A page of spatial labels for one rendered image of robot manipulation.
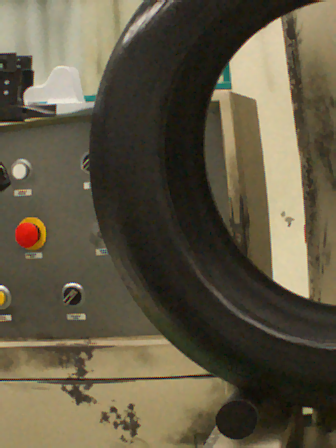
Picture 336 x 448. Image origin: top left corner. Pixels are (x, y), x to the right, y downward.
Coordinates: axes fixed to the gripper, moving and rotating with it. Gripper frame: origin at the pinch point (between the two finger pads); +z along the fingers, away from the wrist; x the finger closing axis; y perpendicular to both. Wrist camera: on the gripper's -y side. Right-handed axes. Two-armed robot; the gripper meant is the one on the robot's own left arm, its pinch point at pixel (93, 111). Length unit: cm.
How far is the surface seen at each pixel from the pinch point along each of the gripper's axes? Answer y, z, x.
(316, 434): -41, 25, 20
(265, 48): 30, -13, 354
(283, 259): -54, -7, 352
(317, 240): -15.7, 23.2, 26.5
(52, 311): -31, -20, 57
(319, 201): -10.8, 23.3, 26.7
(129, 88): 2.3, 6.1, -11.1
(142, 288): -17.4, 7.6, -9.7
